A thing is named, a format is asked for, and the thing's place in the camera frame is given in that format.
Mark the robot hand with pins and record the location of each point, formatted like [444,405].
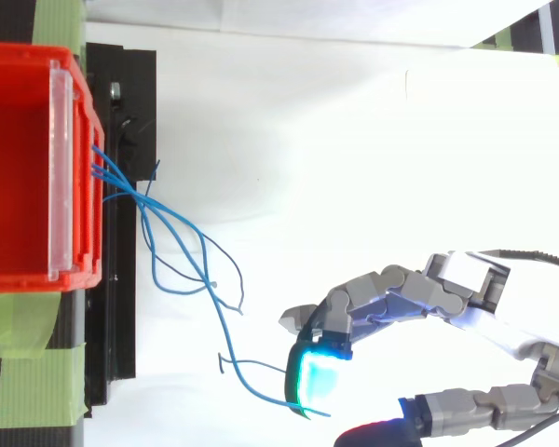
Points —
[400,288]

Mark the red bin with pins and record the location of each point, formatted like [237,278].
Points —
[14,186]

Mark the black frame with green tape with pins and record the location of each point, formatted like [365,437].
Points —
[526,28]

